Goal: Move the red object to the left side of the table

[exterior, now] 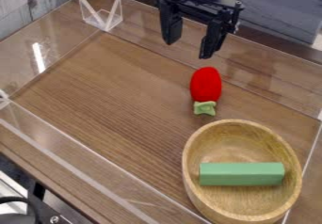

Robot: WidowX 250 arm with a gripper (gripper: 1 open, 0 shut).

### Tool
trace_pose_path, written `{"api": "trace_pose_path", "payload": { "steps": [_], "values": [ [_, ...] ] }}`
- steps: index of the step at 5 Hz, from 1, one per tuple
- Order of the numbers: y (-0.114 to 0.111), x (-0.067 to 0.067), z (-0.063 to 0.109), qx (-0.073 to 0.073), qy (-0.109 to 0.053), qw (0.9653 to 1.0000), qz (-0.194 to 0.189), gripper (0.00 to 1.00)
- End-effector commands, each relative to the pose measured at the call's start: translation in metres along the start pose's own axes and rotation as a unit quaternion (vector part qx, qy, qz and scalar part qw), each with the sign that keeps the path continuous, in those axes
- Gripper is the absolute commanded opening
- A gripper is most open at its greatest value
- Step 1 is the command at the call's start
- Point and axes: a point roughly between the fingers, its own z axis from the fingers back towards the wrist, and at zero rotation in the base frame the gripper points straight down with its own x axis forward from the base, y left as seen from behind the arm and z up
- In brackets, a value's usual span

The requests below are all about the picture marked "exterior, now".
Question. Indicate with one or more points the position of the red plush strawberry green stem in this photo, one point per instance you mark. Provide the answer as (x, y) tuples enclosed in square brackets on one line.
[(206, 90)]

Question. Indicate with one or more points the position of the wooden bowl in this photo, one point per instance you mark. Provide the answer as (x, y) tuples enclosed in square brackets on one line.
[(241, 141)]

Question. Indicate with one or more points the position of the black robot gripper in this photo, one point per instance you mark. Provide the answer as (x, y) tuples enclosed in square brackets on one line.
[(201, 10)]

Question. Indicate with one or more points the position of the black metal table leg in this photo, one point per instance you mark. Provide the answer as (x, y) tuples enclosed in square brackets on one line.
[(47, 214)]

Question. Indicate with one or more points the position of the clear acrylic table enclosure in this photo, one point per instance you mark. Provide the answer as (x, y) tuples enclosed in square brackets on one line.
[(98, 113)]

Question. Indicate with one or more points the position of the green rectangular block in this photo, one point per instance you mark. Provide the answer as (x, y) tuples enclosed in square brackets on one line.
[(241, 174)]

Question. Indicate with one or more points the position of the clear acrylic corner bracket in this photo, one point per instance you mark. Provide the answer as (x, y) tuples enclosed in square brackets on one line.
[(103, 19)]

